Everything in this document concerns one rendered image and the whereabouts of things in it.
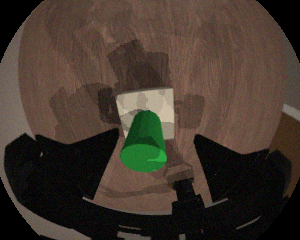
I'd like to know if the beige rectangular block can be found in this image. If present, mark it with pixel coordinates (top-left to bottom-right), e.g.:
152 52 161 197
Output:
115 87 174 140

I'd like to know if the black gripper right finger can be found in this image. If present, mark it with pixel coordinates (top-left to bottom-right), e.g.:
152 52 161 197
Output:
194 135 270 204

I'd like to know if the green marker cap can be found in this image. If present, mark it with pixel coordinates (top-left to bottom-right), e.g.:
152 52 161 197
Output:
119 111 167 172

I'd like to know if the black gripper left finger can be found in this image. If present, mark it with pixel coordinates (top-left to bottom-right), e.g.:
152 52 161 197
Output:
35 128 119 200

